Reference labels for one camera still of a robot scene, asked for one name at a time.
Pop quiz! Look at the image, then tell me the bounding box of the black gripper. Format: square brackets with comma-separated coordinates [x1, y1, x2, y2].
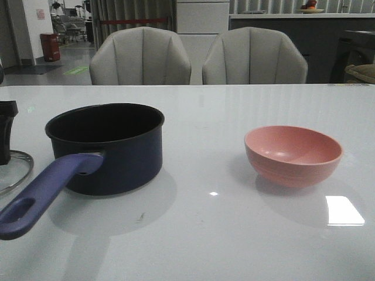
[0, 101, 18, 165]

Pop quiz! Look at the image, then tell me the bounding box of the glass lid blue knob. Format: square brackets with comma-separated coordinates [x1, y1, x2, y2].
[1, 150, 34, 196]

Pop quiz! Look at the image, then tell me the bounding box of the dark blue saucepan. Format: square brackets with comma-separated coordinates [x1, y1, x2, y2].
[1, 103, 165, 240]

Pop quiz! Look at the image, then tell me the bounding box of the pink plastic bowl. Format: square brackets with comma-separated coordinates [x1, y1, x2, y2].
[244, 125, 343, 188]

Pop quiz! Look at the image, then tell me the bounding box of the red bin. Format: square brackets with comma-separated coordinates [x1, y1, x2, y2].
[40, 33, 60, 62]

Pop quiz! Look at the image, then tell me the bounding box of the grey curtain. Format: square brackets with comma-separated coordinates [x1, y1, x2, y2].
[90, 0, 176, 49]

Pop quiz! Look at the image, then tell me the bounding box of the left grey upholstered chair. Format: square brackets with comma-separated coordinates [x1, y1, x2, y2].
[89, 27, 192, 85]

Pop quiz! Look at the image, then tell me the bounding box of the grey upholstered chair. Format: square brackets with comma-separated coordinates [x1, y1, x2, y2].
[89, 27, 192, 85]
[202, 27, 308, 85]

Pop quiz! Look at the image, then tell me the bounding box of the white refrigerator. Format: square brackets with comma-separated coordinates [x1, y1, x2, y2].
[176, 1, 230, 35]

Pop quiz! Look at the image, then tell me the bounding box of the right grey upholstered chair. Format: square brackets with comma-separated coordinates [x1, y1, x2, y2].
[202, 27, 308, 85]

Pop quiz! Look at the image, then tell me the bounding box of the dark grey counter cabinet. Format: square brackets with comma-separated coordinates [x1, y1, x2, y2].
[229, 13, 374, 84]

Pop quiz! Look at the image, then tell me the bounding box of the fruit plate on counter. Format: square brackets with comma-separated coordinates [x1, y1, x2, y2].
[295, 0, 325, 14]

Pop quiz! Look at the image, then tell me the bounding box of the olive sofa cushion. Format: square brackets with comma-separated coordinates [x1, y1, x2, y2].
[345, 64, 375, 84]

